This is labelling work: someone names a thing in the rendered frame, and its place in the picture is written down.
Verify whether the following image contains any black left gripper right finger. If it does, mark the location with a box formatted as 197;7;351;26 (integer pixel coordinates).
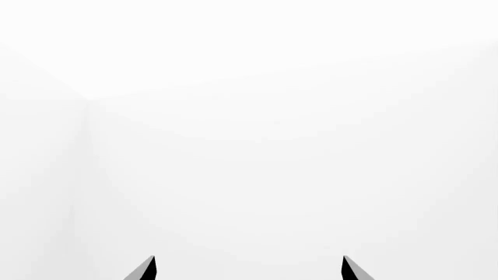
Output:
341;254;376;280

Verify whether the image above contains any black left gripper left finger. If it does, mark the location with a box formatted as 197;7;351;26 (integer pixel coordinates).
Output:
123;254;157;280

